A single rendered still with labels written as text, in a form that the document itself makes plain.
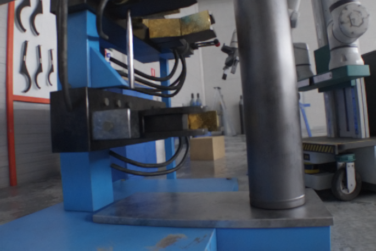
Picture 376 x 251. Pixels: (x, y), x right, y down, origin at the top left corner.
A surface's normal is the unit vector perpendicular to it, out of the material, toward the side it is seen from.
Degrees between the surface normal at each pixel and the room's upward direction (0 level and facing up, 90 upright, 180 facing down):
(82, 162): 90
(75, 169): 90
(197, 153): 90
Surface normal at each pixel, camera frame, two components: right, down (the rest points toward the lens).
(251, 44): -0.68, 0.00
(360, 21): -0.14, 0.11
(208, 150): -0.46, -0.03
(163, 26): 0.00, -0.07
